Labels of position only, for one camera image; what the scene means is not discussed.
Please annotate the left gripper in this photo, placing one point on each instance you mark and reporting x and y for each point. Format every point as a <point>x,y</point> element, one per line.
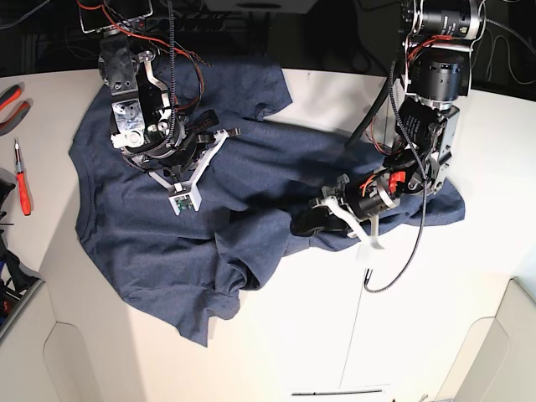
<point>364,198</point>

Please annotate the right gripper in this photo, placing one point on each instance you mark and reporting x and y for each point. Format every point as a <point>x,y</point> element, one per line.
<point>177,159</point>

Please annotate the blue t-shirt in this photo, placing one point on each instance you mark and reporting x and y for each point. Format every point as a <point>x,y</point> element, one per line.
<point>186,268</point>

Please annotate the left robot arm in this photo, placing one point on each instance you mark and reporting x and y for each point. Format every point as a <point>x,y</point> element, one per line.
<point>432,70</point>

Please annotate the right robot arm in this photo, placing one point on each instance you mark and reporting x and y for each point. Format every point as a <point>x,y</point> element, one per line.
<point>139,68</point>

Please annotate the orange handled screwdriver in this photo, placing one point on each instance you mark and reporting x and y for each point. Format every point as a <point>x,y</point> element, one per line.
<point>24,197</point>

